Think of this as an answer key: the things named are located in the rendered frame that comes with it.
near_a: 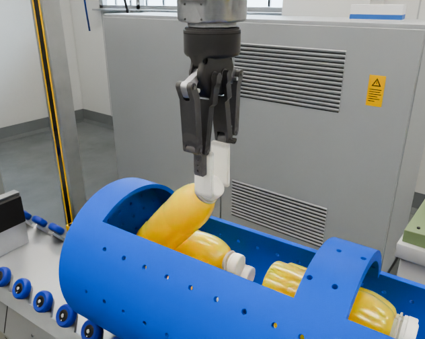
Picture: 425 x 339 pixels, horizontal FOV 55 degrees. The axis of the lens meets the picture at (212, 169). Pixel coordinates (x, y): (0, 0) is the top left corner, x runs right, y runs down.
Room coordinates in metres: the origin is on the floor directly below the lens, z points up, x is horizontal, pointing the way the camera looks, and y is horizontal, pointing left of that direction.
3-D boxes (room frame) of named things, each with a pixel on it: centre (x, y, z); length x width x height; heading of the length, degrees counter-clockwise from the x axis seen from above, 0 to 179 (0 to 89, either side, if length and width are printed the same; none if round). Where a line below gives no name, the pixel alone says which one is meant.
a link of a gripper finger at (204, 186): (0.54, 0.01, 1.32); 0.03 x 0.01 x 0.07; 57
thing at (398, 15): (2.16, -0.82, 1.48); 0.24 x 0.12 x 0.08; 60
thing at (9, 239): (0.93, 0.54, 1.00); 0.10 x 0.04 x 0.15; 146
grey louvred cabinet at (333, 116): (2.67, -0.21, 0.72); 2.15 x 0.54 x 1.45; 52
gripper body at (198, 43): (0.56, 0.00, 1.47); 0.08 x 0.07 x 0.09; 147
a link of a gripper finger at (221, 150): (0.58, -0.01, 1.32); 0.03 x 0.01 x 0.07; 57
